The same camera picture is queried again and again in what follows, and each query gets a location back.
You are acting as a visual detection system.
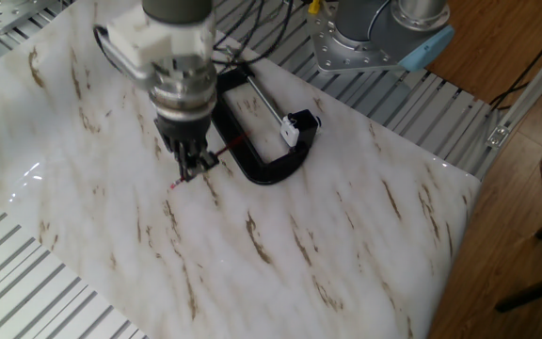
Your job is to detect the red pencil with eraser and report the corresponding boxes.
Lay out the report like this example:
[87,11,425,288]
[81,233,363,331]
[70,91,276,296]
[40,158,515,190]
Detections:
[169,132,252,190]

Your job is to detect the black stand leg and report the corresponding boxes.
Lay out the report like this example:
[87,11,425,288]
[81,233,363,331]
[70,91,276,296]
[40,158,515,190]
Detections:
[494,206,542,315]

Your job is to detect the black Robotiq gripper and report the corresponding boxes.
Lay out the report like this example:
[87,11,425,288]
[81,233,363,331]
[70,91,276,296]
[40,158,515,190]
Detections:
[153,108,221,183]

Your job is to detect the silver spare mounting plate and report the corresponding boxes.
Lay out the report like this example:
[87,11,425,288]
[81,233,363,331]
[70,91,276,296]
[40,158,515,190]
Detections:
[0,0,63,37]

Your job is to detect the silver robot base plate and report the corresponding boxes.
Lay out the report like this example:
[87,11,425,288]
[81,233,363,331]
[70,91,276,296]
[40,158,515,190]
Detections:
[306,2,425,75]

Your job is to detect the aluminium frame post with bracket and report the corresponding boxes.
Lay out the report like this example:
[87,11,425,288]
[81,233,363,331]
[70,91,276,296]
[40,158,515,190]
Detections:
[475,41,542,180]

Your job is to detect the black metal C-clamp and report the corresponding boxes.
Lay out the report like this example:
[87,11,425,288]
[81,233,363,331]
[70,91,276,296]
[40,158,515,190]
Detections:
[209,63,322,186]

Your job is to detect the black and white pencil sharpener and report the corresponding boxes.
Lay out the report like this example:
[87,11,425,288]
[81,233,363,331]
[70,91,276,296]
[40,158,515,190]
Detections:
[279,108,323,150]

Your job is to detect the black floor cables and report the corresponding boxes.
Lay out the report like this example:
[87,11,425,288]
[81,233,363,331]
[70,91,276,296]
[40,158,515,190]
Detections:
[489,16,542,112]

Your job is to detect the black robot wrist cables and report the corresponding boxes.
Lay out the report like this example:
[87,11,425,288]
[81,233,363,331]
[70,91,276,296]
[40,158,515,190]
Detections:
[92,0,296,67]

